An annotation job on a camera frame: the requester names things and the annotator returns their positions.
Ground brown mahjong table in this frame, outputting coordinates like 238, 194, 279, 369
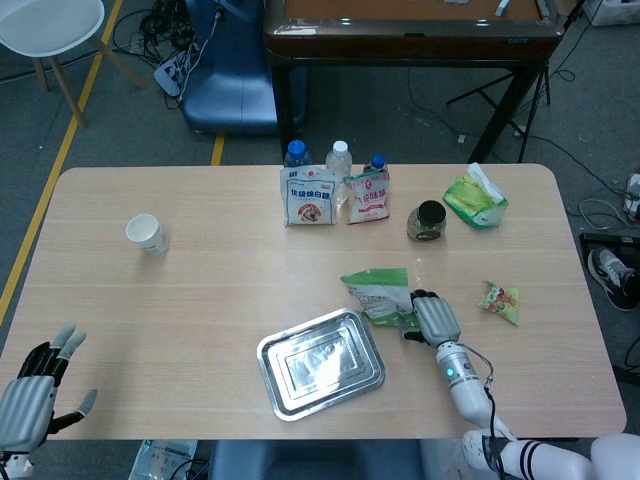
263, 0, 564, 164

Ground grey floor cable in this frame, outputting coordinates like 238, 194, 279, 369
579, 197, 632, 231

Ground white paper cup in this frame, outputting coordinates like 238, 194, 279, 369
124, 213, 170, 257

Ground small yellow green snack packet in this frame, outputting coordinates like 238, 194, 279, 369
476, 280, 522, 327

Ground black cable bundle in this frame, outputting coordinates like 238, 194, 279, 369
112, 0, 201, 61

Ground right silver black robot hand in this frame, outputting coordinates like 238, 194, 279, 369
402, 288, 462, 347

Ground silver metal tray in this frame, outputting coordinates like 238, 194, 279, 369
256, 306, 386, 423

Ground black tripod stand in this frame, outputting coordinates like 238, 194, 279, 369
446, 0, 586, 164

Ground pink white snack pouch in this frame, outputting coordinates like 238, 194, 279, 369
342, 171, 391, 225

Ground small blue cap bottle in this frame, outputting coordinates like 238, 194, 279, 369
363, 153, 390, 176

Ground white chair wooden legs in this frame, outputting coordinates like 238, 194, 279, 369
0, 0, 151, 129

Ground glass spice jar black lid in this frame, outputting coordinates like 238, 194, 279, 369
406, 200, 447, 243

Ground green tissue pack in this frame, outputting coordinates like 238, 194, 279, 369
442, 162, 510, 231

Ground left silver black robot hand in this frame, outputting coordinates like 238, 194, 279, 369
0, 323, 99, 451

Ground clear plastic bag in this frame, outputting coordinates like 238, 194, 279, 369
130, 438, 199, 480

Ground white sugar bag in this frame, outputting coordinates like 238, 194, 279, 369
279, 165, 338, 228

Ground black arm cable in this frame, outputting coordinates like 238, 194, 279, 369
468, 346, 507, 480

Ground blue machine base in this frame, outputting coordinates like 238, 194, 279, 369
180, 0, 307, 136

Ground white socket block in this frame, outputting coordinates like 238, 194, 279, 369
624, 172, 640, 219

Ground grey black sneaker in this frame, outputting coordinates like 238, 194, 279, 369
587, 245, 640, 312

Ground white power strip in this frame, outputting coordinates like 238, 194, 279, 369
153, 49, 194, 98

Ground green white snack bag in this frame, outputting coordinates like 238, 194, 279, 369
340, 267, 419, 329

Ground white cap water bottle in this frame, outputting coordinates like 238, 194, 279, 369
325, 140, 353, 206

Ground large blue cap bottle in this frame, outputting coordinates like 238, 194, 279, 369
283, 139, 312, 169

